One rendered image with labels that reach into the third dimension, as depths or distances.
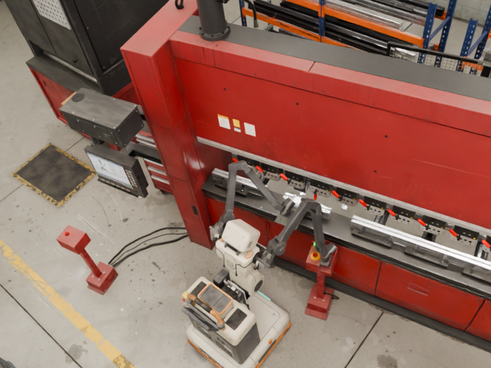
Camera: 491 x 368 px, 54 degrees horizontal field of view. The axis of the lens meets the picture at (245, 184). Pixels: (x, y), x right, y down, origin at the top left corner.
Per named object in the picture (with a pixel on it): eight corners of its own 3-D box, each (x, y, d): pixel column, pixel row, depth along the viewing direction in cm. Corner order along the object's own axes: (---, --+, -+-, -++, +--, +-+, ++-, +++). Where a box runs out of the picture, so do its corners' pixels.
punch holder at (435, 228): (419, 228, 331) (423, 215, 318) (422, 219, 335) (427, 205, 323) (441, 236, 325) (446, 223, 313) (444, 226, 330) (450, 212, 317)
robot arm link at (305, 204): (302, 191, 327) (310, 197, 319) (314, 200, 335) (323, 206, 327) (265, 246, 329) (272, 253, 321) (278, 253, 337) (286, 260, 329)
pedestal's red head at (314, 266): (305, 269, 378) (305, 258, 364) (312, 253, 387) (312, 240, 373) (331, 277, 372) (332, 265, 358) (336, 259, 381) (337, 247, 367)
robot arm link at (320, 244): (305, 201, 332) (315, 207, 323) (313, 197, 334) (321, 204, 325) (313, 250, 353) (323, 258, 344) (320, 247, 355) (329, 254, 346)
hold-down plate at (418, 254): (404, 253, 354) (404, 251, 351) (406, 247, 357) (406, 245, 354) (446, 269, 343) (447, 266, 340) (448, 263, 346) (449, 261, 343)
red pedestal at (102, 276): (86, 288, 465) (50, 241, 400) (102, 266, 478) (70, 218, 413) (103, 296, 457) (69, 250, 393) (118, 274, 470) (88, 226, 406)
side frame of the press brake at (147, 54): (190, 242, 485) (119, 48, 306) (231, 180, 528) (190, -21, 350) (211, 250, 475) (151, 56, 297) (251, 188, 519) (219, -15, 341)
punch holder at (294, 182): (285, 184, 368) (284, 170, 355) (289, 176, 372) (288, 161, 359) (303, 190, 362) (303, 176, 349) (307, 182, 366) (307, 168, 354)
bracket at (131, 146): (114, 166, 404) (111, 160, 398) (131, 145, 416) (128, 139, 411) (153, 180, 389) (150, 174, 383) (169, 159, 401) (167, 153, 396)
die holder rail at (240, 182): (212, 179, 417) (211, 172, 410) (216, 174, 420) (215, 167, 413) (265, 198, 399) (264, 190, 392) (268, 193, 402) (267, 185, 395)
